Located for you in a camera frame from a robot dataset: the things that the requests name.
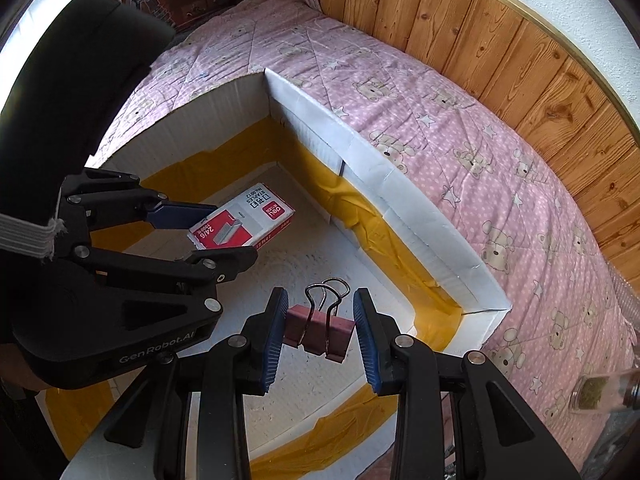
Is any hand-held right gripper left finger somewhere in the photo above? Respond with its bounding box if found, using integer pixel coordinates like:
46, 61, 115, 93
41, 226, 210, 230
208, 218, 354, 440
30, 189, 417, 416
102, 287, 290, 480

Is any red and white staples box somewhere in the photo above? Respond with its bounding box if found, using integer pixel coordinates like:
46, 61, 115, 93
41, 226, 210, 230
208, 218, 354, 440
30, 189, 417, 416
186, 182, 296, 251

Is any bubble wrap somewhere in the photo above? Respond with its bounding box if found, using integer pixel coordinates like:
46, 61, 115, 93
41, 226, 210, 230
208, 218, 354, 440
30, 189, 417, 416
607, 266, 640, 346

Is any glass bottle with tea leaves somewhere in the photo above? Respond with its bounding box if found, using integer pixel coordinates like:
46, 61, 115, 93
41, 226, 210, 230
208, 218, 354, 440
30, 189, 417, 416
570, 367, 640, 415

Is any person's left forearm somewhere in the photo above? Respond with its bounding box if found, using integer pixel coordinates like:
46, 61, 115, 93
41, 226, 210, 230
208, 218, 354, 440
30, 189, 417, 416
0, 0, 177, 261

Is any white cardboard box yellow tape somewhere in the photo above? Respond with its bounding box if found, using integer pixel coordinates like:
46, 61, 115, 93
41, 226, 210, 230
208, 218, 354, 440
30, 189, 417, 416
45, 66, 512, 480

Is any wooden headboard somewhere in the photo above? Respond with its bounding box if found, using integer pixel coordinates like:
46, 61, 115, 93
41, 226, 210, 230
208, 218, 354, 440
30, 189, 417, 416
277, 0, 640, 281

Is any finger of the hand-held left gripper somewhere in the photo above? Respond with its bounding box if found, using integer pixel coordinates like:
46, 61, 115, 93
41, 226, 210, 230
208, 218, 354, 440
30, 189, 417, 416
60, 169, 219, 232
52, 244, 259, 334

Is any pink bear print blanket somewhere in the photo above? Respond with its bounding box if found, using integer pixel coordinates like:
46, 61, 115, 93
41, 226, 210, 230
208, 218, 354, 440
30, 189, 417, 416
92, 0, 640, 471

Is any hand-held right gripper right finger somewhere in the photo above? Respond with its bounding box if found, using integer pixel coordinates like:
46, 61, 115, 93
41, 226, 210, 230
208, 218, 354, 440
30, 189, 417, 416
352, 288, 581, 480

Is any pink binder clip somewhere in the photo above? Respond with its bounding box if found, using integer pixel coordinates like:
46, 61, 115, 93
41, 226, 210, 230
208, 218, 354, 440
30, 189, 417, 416
281, 278, 357, 364

